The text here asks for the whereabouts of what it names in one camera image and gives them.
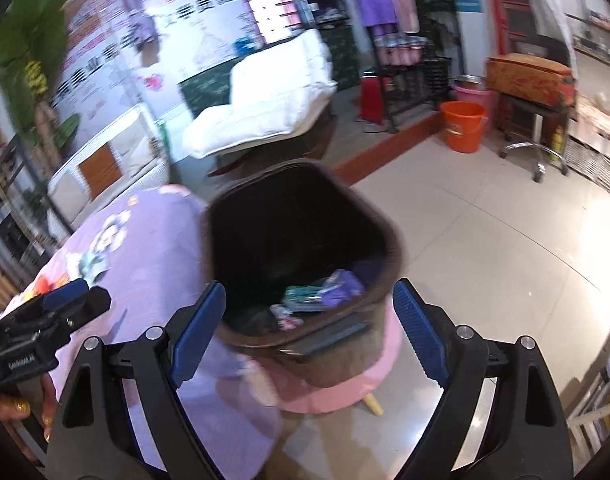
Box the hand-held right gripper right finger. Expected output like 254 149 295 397
392 277 570 480

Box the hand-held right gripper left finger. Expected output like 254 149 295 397
59 280 228 480

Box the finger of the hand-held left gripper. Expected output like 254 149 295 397
41 278 91 312
57 286 112 335

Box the white paper wrapper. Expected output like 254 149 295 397
270 302 306 332

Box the purple plastic bag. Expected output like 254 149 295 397
322 269 366 312

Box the black trash bin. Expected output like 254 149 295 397
202 158 404 389

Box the person's left hand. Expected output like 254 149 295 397
0 372 62 462

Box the purple floral bedsheet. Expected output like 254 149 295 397
5 185 286 480

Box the beige cushion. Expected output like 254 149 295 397
110 120 156 167
50 175 86 227

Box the pink round stool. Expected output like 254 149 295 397
255 310 404 417

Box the orange cushion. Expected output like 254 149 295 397
79 147 124 196

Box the white wicker swing sofa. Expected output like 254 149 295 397
47 105 172 234

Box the orange bucket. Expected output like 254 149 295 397
439 101 488 155

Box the stool with chrome base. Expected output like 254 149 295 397
500 95 572 184

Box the white padded armchair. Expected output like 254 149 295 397
182 29 338 162

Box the red bag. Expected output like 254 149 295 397
360 72 386 126

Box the pink basin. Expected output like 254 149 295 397
452 82 498 116

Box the black metal rack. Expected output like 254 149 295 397
367 10 462 134

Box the white slatted shelf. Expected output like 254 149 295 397
567 100 610 197

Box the banana plant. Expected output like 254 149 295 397
0 0 84 152

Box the brown patterned box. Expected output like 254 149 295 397
486 53 576 109

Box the hanging purple cloth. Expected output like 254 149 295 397
110 0 162 67

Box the pink towel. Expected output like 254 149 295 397
385 0 421 34

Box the red ladder shelf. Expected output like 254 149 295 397
480 0 536 57

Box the large wall banner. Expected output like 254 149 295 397
50 0 266 127

